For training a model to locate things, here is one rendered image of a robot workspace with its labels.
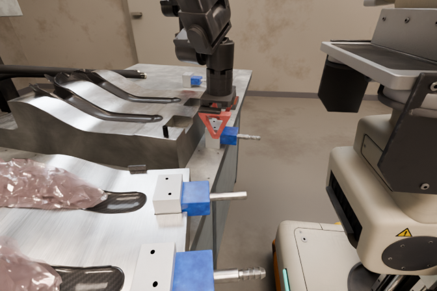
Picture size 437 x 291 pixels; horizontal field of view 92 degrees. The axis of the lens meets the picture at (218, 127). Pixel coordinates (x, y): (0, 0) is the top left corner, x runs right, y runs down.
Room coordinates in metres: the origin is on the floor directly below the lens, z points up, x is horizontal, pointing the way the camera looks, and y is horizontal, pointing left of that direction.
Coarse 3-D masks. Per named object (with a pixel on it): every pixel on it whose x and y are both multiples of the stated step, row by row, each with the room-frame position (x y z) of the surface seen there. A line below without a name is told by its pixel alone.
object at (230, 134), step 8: (216, 120) 0.47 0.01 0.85; (216, 128) 0.43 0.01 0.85; (224, 128) 0.46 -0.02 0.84; (232, 128) 0.46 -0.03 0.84; (208, 136) 0.43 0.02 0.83; (224, 136) 0.43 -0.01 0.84; (232, 136) 0.42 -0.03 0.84; (240, 136) 0.44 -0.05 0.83; (248, 136) 0.43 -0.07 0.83; (256, 136) 0.43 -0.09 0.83; (208, 144) 0.43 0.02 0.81; (216, 144) 0.43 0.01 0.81; (232, 144) 0.42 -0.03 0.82
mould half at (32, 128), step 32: (32, 96) 0.43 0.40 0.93; (96, 96) 0.50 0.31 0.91; (160, 96) 0.56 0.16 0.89; (192, 96) 0.55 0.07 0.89; (0, 128) 0.43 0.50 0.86; (32, 128) 0.40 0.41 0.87; (64, 128) 0.38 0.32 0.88; (96, 128) 0.38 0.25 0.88; (128, 128) 0.38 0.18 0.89; (160, 128) 0.37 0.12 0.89; (192, 128) 0.42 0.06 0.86; (96, 160) 0.37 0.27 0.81; (128, 160) 0.35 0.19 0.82; (160, 160) 0.34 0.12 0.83
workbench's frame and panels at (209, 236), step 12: (240, 108) 0.71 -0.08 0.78; (228, 156) 0.79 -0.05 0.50; (228, 168) 0.80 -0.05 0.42; (216, 180) 0.34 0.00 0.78; (228, 180) 0.81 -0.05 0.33; (216, 204) 0.54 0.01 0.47; (228, 204) 0.84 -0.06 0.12; (204, 216) 0.25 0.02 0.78; (216, 216) 0.54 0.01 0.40; (204, 228) 0.41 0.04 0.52; (216, 228) 0.54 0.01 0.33; (204, 240) 0.40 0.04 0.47; (216, 240) 0.54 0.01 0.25; (216, 252) 0.54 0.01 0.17; (216, 264) 0.53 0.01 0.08
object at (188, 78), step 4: (188, 72) 0.93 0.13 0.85; (192, 72) 0.93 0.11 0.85; (184, 76) 0.89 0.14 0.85; (188, 76) 0.88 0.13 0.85; (192, 76) 0.91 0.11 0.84; (196, 76) 0.91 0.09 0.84; (200, 76) 0.91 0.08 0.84; (184, 80) 0.89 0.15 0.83; (188, 80) 0.88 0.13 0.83; (192, 80) 0.88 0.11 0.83; (196, 80) 0.88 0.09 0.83; (200, 80) 0.89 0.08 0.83; (204, 80) 0.89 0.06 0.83; (184, 84) 0.89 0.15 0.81; (188, 84) 0.88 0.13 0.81; (192, 84) 0.91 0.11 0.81; (196, 84) 0.88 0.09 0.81
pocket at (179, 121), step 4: (172, 116) 0.43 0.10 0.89; (176, 116) 0.43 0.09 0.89; (180, 116) 0.43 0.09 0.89; (184, 116) 0.43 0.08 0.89; (188, 116) 0.42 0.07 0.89; (168, 120) 0.41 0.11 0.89; (172, 120) 0.42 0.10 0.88; (176, 120) 0.43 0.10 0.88; (180, 120) 0.43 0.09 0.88; (184, 120) 0.43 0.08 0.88; (188, 120) 0.42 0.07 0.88; (168, 124) 0.40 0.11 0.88; (172, 124) 0.42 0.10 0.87; (176, 124) 0.43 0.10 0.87; (180, 124) 0.43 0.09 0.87; (184, 124) 0.43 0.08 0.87; (188, 124) 0.42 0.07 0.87; (188, 128) 0.40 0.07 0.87
